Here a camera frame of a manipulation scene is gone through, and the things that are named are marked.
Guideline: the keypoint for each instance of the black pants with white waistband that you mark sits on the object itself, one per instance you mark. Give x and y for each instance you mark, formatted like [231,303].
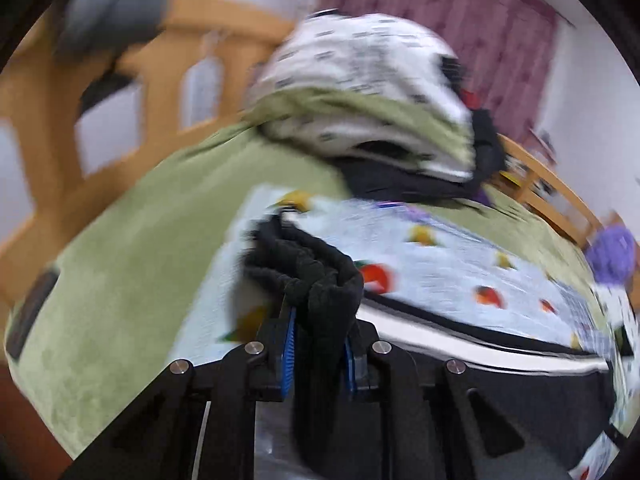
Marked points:
[325,280]

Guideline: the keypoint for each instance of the dark cloth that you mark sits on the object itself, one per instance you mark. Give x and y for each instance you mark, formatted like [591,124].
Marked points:
[105,87]

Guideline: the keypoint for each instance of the wooden bed frame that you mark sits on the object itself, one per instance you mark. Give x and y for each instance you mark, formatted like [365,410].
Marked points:
[160,95]

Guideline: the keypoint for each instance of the black jacket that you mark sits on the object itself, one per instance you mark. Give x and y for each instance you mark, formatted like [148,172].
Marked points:
[400,180]

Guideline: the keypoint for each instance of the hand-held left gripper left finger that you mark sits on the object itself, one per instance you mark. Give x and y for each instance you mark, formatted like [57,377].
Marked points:
[287,352]

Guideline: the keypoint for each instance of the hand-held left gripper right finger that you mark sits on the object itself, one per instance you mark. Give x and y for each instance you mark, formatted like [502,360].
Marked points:
[351,366]

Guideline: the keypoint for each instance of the white floral folded quilt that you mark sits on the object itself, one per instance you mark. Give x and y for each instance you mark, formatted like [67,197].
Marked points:
[360,50]

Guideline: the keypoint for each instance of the maroon curtain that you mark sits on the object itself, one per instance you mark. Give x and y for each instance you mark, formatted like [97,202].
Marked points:
[475,25]

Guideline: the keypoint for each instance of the green blanket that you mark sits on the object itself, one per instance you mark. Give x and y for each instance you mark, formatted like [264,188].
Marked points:
[125,270]

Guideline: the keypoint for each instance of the fruit print plastic mat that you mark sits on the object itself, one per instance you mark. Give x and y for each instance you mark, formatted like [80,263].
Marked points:
[450,260]

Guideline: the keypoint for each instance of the grey hat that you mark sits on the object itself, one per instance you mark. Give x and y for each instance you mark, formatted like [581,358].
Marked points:
[115,5]

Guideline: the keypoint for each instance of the purple plush toy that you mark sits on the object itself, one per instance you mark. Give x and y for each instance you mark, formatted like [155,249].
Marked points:
[612,255]

